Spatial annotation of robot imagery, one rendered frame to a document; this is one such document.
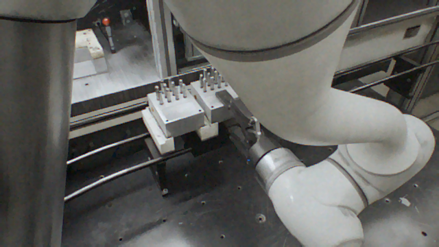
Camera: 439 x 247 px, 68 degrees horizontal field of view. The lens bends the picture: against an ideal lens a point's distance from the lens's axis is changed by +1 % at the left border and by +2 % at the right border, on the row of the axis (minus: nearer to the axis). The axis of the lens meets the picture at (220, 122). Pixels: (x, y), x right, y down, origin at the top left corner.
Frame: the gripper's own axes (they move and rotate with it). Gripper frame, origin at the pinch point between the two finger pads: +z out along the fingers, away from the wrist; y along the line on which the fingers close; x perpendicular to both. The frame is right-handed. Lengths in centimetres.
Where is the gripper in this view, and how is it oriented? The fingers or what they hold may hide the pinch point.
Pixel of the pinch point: (226, 108)
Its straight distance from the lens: 78.9
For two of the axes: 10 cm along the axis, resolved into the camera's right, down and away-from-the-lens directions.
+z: -4.4, -5.8, 6.9
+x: -9.0, 2.8, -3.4
